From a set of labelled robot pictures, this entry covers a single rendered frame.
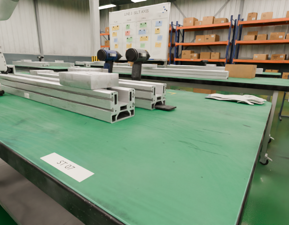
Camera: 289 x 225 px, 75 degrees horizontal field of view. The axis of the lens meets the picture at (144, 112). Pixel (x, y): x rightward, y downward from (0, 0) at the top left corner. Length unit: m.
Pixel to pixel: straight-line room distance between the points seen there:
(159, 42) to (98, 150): 3.53
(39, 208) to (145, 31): 3.50
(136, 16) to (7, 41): 9.64
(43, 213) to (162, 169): 0.90
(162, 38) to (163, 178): 3.58
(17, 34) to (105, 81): 12.64
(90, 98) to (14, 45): 12.50
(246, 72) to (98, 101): 2.12
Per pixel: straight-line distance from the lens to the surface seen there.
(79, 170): 0.32
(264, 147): 2.08
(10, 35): 12.98
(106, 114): 0.53
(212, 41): 10.29
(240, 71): 2.50
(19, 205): 1.25
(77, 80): 0.59
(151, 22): 3.97
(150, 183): 0.28
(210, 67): 4.00
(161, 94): 0.71
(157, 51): 3.84
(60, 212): 1.13
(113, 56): 1.09
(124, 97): 0.57
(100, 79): 0.57
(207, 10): 11.85
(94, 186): 0.28
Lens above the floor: 0.95
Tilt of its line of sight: 15 degrees down
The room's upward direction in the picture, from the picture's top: 1 degrees clockwise
